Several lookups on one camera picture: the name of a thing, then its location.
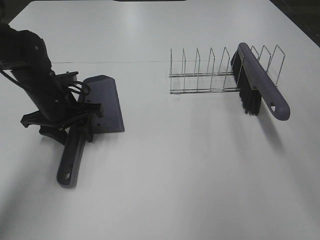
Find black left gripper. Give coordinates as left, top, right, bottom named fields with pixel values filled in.
left=20, top=97, right=104, bottom=145

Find purple plastic dustpan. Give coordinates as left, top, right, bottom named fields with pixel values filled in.
left=56, top=75, right=125, bottom=188

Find purple hand brush black bristles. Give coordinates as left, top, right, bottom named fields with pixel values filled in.
left=230, top=42, right=291, bottom=121

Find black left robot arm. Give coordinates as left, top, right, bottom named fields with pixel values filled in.
left=0, top=23, right=103, bottom=145

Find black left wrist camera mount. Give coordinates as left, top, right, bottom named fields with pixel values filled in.
left=54, top=71, right=79, bottom=94

